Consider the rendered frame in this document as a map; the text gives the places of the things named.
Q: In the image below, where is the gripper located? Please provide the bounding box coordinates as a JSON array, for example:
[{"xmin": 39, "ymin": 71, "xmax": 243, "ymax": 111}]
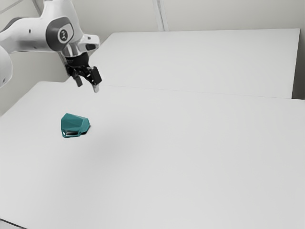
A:
[{"xmin": 63, "ymin": 52, "xmax": 103, "ymax": 94}]

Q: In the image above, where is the teal faceted mug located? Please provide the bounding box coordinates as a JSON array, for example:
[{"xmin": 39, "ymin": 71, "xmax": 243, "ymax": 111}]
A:
[{"xmin": 61, "ymin": 113, "xmax": 92, "ymax": 139}]

